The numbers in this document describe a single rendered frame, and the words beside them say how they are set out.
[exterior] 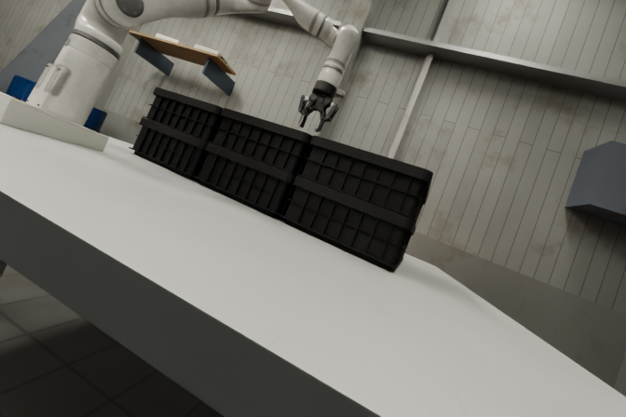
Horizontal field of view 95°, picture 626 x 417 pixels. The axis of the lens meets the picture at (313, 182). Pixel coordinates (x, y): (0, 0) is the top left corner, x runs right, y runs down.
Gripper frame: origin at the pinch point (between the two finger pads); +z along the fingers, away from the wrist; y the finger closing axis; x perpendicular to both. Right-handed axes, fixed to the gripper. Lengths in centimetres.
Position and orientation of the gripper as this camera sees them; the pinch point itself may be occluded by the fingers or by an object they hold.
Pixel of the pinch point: (310, 125)
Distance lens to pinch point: 96.6
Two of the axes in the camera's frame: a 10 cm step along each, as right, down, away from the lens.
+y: 8.6, 3.3, -4.0
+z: -3.8, 9.2, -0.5
